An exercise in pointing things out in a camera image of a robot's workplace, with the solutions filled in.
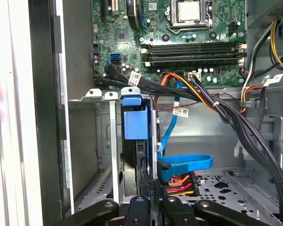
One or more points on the black RAM slot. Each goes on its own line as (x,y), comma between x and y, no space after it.
(193,45)
(193,51)
(193,58)

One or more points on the gray power supply unit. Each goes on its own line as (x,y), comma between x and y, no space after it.
(259,9)

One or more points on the black graphics card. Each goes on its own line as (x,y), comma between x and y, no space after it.
(133,14)

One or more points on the silver CPU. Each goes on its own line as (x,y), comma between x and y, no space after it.
(188,10)

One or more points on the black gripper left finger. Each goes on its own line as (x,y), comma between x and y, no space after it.
(139,212)

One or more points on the hard disk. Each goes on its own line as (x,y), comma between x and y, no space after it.
(134,122)

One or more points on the silver metal disk bay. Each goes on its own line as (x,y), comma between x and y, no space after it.
(113,141)

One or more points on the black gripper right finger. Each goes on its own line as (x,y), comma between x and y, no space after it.
(177,212)

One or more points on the CPU socket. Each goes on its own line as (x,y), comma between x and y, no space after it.
(174,11)

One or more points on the black PC case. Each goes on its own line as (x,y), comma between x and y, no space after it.
(44,94)

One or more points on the green motherboard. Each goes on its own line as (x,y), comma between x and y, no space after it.
(113,47)

